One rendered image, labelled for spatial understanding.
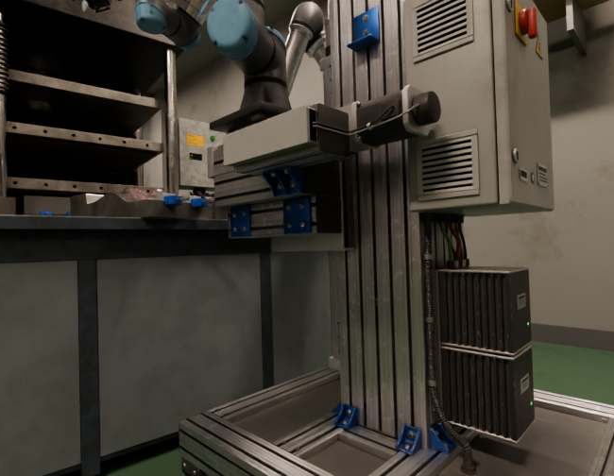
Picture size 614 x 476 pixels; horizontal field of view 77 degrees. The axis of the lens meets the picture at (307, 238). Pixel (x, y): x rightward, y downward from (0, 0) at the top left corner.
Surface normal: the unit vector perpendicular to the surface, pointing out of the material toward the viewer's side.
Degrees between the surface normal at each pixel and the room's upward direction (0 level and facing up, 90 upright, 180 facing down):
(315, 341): 90
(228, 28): 97
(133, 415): 90
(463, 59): 90
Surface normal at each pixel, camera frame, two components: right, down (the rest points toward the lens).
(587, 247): -0.70, 0.00
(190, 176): 0.62, -0.04
